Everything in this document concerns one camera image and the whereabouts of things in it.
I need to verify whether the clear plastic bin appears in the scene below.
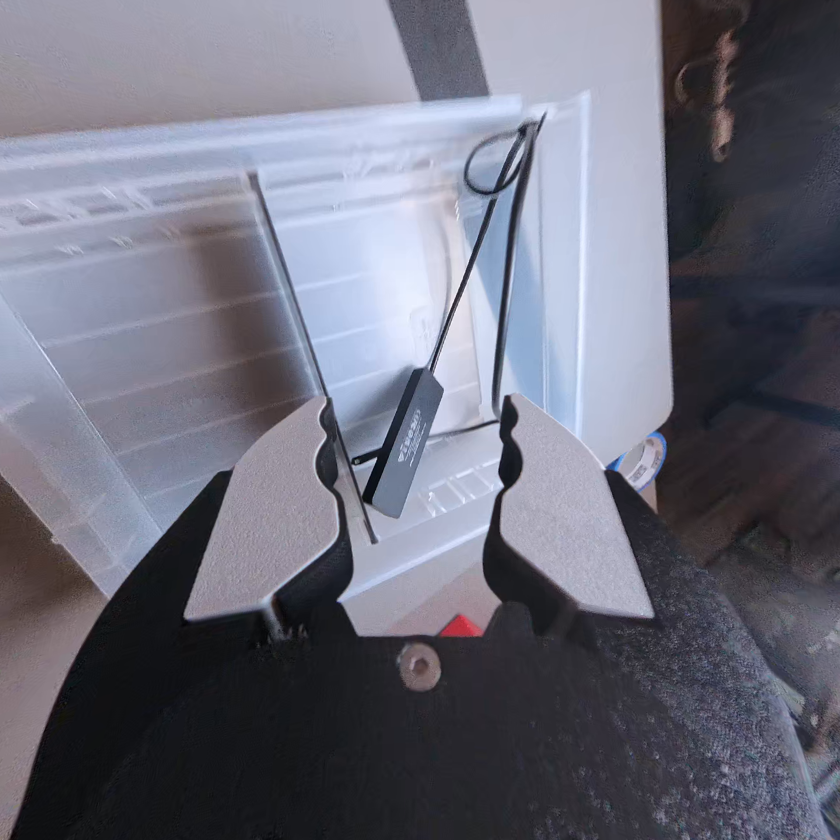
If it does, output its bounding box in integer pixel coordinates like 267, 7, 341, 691
0, 91, 593, 622

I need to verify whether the black bin divider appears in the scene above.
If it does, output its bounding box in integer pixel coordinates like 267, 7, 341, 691
249, 172, 380, 547

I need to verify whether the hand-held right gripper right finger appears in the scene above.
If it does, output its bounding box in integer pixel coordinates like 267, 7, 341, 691
483, 394, 656, 652

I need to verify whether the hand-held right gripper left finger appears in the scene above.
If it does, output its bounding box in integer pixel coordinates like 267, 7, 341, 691
184, 395, 353, 642

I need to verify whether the blue tape roll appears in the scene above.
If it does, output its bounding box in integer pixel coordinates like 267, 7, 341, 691
605, 430, 668, 491

